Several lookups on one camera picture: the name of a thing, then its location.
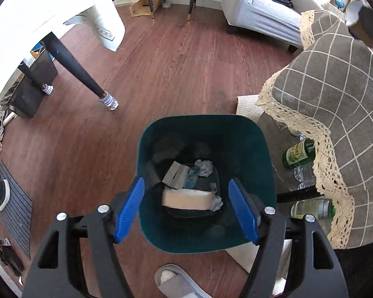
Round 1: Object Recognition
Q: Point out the blue wrapper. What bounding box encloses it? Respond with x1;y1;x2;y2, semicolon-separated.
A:
183;167;201;190

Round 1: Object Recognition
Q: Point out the white tablecloth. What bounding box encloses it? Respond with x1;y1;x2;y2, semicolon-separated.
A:
0;0;126;92

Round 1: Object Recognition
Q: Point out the grey slipper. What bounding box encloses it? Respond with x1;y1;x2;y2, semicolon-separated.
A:
154;264;212;298

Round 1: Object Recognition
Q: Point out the white cardboard box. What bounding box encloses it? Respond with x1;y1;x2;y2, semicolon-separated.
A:
162;189;215;211

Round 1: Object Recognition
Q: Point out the dark green trash bin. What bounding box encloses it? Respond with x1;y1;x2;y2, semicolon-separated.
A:
136;115;277;253

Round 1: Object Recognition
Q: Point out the crumpled white paper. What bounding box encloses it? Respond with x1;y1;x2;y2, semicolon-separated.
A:
194;159;213;177
210;183;224;212

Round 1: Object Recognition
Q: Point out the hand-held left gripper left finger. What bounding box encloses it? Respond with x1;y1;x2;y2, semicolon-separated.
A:
22;177;145;298

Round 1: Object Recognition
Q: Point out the black storage box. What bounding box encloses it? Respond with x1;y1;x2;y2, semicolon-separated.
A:
8;50;58;118

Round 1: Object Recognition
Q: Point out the striped doormat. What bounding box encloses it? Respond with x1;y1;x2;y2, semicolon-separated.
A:
0;160;34;260

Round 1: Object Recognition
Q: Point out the grey armchair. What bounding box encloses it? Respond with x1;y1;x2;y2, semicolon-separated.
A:
221;0;303;53

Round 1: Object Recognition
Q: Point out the grey small box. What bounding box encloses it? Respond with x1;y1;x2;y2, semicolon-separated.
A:
162;161;190;190

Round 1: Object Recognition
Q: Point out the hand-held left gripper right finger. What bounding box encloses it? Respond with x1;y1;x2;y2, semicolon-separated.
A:
228;178;350;298

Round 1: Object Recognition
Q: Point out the green glass bottle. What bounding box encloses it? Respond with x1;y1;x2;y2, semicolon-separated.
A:
282;138;317;170

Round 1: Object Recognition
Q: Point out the black table leg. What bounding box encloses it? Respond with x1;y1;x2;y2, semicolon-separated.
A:
44;32;119;111
18;62;54;95

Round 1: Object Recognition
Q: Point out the flat cardboard box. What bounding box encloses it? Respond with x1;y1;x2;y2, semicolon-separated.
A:
130;0;164;17

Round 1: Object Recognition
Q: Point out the grey checked tablecloth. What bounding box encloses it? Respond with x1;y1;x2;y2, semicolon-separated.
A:
255;10;373;249

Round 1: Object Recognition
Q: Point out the clear plastic water bottle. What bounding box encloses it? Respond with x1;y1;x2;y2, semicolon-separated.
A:
294;161;318;183

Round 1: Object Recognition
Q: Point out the green white shoe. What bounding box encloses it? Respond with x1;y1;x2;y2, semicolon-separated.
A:
0;178;10;212

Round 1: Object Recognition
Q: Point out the clear bottle green label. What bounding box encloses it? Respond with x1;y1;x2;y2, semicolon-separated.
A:
290;198;335;220

